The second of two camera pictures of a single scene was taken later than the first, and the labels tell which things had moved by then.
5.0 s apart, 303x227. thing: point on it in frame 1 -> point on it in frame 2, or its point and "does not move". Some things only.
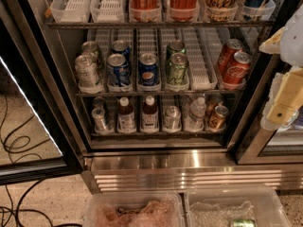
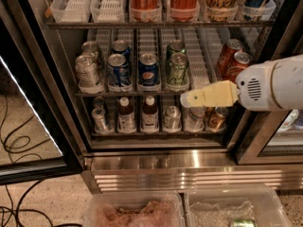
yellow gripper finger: (285, 98) -> (254, 88)
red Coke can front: (239, 67) does not move
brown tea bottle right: (150, 115) does not move
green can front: (178, 74) does not move
